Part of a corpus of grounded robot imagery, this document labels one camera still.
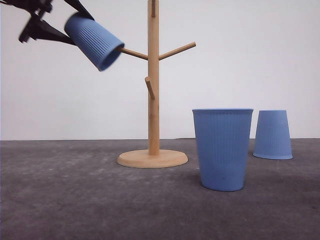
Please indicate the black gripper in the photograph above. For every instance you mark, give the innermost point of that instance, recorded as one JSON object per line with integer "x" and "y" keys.
{"x": 36, "y": 28}

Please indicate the blue ribbed cup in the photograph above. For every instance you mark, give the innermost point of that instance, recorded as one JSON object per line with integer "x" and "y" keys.
{"x": 223, "y": 141}

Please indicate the wooden mug tree stand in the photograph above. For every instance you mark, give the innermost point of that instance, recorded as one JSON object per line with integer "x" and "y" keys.
{"x": 154, "y": 157}

